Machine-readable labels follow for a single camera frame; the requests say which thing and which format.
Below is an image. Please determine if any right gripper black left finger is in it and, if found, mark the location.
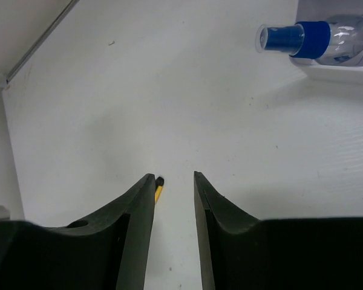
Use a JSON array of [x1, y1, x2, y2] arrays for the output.
[[0, 174, 155, 289]]

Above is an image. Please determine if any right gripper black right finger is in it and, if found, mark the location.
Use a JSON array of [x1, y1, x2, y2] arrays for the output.
[[194, 172, 363, 289]]

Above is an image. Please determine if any white compartment organizer tray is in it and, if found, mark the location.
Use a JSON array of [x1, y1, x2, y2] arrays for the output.
[[291, 1, 363, 85]]

